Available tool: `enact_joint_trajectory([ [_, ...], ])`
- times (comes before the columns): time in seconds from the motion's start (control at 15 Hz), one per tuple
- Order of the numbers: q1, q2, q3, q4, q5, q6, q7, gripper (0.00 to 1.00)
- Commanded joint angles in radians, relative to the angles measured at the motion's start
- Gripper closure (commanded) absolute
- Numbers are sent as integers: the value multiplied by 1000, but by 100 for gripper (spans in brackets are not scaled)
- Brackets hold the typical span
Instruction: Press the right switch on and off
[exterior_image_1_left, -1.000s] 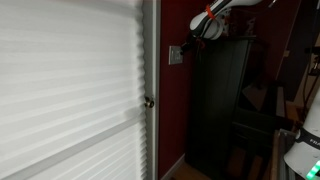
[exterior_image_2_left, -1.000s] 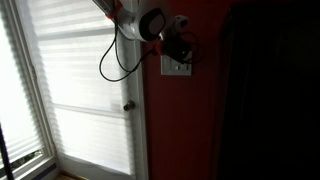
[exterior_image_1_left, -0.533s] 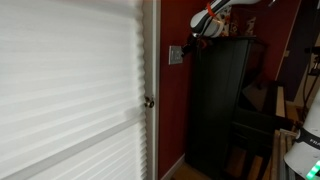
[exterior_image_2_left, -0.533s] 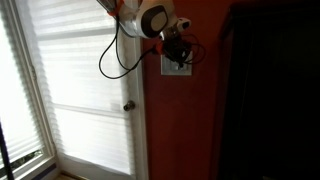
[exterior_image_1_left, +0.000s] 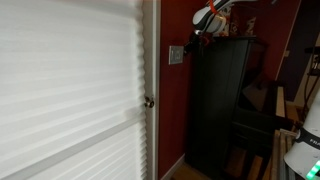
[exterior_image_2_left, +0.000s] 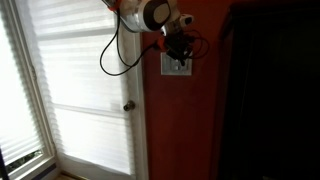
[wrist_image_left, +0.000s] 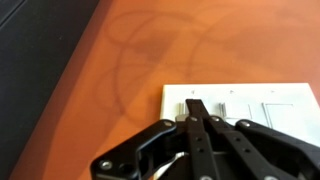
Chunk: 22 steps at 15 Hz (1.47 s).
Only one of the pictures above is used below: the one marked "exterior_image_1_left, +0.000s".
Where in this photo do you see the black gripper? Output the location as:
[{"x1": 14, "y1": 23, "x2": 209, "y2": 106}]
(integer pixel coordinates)
[{"x1": 184, "y1": 30, "x2": 203, "y2": 55}]

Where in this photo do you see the white door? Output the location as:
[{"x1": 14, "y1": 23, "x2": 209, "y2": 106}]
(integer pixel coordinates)
[{"x1": 0, "y1": 0, "x2": 162, "y2": 180}]

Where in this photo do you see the red patterned decoration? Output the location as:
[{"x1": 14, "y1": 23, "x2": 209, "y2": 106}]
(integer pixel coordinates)
[{"x1": 229, "y1": 6, "x2": 258, "y2": 37}]

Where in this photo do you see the tall black cabinet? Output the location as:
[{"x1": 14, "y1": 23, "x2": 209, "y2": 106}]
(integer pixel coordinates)
[{"x1": 184, "y1": 34, "x2": 268, "y2": 179}]

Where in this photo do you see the metal door knob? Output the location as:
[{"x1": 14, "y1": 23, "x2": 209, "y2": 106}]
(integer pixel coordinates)
[{"x1": 143, "y1": 95, "x2": 156, "y2": 109}]

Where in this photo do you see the dark wooden bench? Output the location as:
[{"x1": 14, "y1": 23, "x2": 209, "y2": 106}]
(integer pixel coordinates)
[{"x1": 231, "y1": 79, "x2": 294, "y2": 176}]

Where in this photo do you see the light wooden plank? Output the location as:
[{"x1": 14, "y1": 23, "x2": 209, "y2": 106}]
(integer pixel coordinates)
[{"x1": 275, "y1": 85, "x2": 287, "y2": 118}]

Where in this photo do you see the black metal stand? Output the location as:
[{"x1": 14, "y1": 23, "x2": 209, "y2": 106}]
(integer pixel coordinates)
[{"x1": 300, "y1": 45, "x2": 320, "y2": 122}]

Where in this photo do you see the white pleated door shade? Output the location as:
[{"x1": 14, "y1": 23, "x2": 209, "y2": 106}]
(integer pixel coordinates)
[{"x1": 0, "y1": 0, "x2": 148, "y2": 180}]

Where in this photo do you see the white triple switch plate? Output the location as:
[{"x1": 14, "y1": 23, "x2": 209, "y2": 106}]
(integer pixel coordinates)
[{"x1": 168, "y1": 44, "x2": 185, "y2": 66}]

